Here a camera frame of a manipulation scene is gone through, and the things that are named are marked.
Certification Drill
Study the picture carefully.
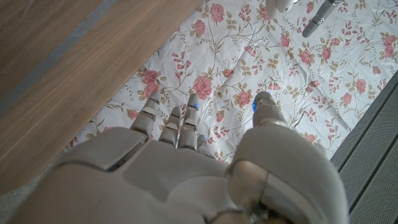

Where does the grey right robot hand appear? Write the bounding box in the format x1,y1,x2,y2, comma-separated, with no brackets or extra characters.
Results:
6,90,349,224

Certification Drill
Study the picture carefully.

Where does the grey perforated panel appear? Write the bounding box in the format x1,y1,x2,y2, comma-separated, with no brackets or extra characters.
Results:
329,70,398,224

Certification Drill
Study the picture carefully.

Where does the floral backdrop cloth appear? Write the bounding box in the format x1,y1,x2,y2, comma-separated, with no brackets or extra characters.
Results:
67,0,398,166

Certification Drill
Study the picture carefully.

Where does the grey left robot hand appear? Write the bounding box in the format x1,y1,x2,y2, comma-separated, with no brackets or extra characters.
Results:
302,0,341,39

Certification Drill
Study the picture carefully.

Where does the white AirPods case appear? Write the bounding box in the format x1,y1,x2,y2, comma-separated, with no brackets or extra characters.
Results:
265,0,295,20

